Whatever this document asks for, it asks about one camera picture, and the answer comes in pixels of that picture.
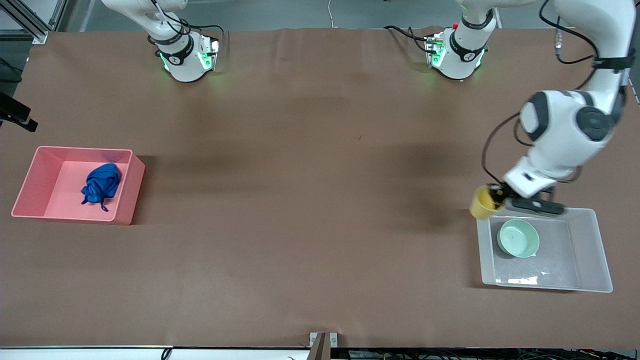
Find yellow cup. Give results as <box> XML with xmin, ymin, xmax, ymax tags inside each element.
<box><xmin>469</xmin><ymin>185</ymin><xmax>502</xmax><ymax>221</ymax></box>

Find base connector panel green light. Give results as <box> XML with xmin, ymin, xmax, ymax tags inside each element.
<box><xmin>425</xmin><ymin>32</ymin><xmax>447</xmax><ymax>69</ymax></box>

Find clear plastic box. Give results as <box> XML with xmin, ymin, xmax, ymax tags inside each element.
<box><xmin>476</xmin><ymin>205</ymin><xmax>614</xmax><ymax>294</ymax></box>

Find pink plastic bin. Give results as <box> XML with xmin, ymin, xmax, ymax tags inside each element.
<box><xmin>11</xmin><ymin>145</ymin><xmax>146</xmax><ymax>226</ymax></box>

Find brown table cover sheet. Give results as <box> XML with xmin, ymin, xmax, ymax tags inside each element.
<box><xmin>0</xmin><ymin>27</ymin><xmax>640</xmax><ymax>349</ymax></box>

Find metal table edge bracket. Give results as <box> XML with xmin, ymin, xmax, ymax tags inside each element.
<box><xmin>309</xmin><ymin>331</ymin><xmax>339</xmax><ymax>360</ymax></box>

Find black base cable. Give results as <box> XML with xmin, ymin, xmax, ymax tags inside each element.
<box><xmin>384</xmin><ymin>25</ymin><xmax>437</xmax><ymax>54</ymax></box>
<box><xmin>145</xmin><ymin>0</ymin><xmax>226</xmax><ymax>53</ymax></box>

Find blue cloth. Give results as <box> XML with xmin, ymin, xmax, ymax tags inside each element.
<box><xmin>81</xmin><ymin>163</ymin><xmax>122</xmax><ymax>212</ymax></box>

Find aluminium frame profile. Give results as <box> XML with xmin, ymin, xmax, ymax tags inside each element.
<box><xmin>0</xmin><ymin>0</ymin><xmax>62</xmax><ymax>44</ymax></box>

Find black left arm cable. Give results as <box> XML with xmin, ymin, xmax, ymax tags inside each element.
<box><xmin>482</xmin><ymin>0</ymin><xmax>601</xmax><ymax>187</ymax></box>

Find black right base cable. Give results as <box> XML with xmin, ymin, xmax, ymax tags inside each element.
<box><xmin>145</xmin><ymin>0</ymin><xmax>226</xmax><ymax>53</ymax></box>

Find mint green bowl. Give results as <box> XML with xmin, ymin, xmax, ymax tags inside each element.
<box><xmin>496</xmin><ymin>219</ymin><xmax>541</xmax><ymax>259</ymax></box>

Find white table edge rail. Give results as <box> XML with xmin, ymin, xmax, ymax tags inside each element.
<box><xmin>0</xmin><ymin>345</ymin><xmax>311</xmax><ymax>360</ymax></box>

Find black left base cable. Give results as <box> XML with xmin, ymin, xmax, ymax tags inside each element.
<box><xmin>384</xmin><ymin>25</ymin><xmax>437</xmax><ymax>54</ymax></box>

